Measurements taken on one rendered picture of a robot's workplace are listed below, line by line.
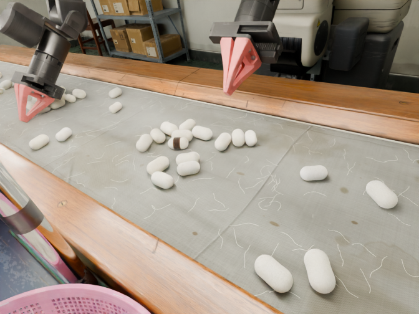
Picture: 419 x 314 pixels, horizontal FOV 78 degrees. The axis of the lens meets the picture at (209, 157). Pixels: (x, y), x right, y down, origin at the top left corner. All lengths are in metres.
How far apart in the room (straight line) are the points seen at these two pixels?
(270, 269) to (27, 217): 0.20
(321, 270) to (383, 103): 0.31
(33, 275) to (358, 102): 0.54
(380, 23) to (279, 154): 0.83
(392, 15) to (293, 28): 0.36
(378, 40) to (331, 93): 0.66
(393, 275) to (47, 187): 0.40
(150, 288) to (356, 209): 0.23
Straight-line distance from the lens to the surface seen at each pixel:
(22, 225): 0.25
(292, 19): 0.91
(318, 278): 0.25
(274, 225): 0.30
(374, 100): 0.50
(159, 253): 0.27
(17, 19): 0.67
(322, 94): 0.50
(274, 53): 0.43
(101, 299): 0.27
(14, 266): 0.48
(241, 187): 0.34
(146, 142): 0.43
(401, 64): 2.39
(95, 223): 0.32
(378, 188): 0.34
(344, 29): 1.01
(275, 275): 0.25
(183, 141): 0.41
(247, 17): 0.43
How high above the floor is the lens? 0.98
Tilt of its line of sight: 38 degrees down
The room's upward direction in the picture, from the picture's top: 9 degrees counter-clockwise
